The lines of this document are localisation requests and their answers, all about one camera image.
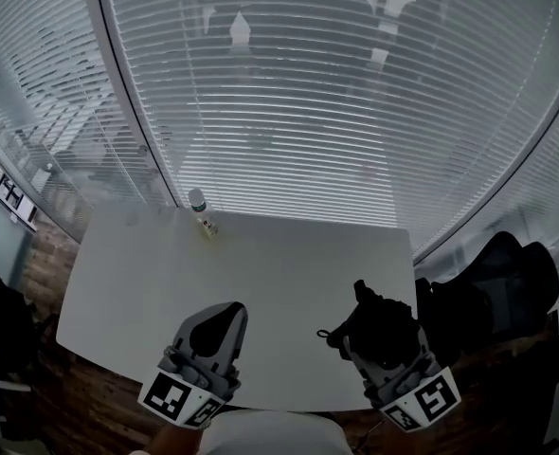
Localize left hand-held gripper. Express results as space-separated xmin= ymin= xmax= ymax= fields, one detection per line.
xmin=136 ymin=301 xmax=248 ymax=429

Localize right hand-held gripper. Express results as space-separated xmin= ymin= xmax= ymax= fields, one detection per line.
xmin=341 ymin=322 xmax=461 ymax=433

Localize person's left forearm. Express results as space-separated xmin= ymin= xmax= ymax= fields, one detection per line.
xmin=130 ymin=422 xmax=205 ymax=455

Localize white table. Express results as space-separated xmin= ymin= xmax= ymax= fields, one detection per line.
xmin=55 ymin=201 xmax=421 ymax=414

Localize black office chair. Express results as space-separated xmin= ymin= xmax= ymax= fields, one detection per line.
xmin=0 ymin=234 xmax=61 ymax=397
xmin=414 ymin=230 xmax=559 ymax=364

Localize person's white shirt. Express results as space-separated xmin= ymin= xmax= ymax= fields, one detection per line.
xmin=198 ymin=408 xmax=352 ymax=455

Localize clear plastic bottle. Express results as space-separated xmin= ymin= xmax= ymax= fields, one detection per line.
xmin=188 ymin=188 xmax=220 ymax=240

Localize white window blinds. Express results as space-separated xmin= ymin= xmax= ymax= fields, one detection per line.
xmin=411 ymin=64 xmax=559 ymax=274
xmin=97 ymin=0 xmax=559 ymax=255
xmin=0 ymin=0 xmax=176 ymax=241

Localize black stair railing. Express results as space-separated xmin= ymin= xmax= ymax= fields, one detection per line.
xmin=0 ymin=147 xmax=39 ymax=229

